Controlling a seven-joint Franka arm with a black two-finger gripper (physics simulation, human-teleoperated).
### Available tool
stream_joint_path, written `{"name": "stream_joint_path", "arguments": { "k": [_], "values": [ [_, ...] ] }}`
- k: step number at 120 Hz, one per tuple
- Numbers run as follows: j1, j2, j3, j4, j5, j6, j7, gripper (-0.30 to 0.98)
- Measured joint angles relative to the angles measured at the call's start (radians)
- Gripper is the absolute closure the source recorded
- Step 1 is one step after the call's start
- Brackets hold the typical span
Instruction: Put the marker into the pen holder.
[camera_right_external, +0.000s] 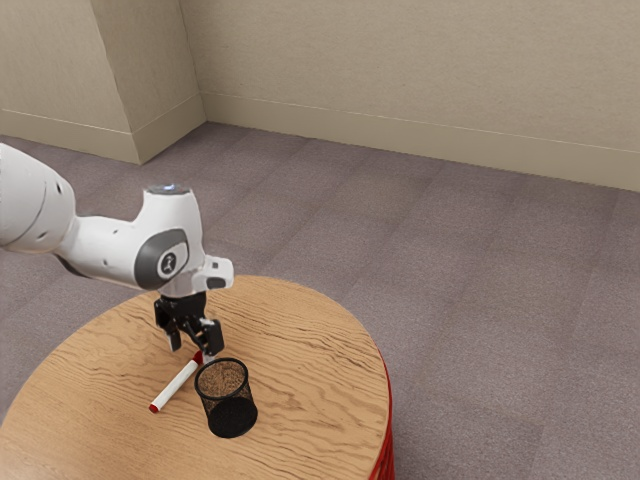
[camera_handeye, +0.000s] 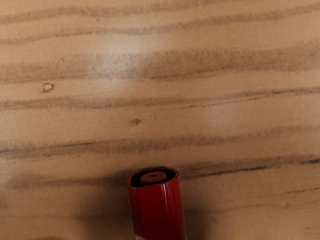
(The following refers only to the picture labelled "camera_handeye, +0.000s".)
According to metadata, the red marker pen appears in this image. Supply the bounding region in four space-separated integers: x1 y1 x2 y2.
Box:
126 166 188 240

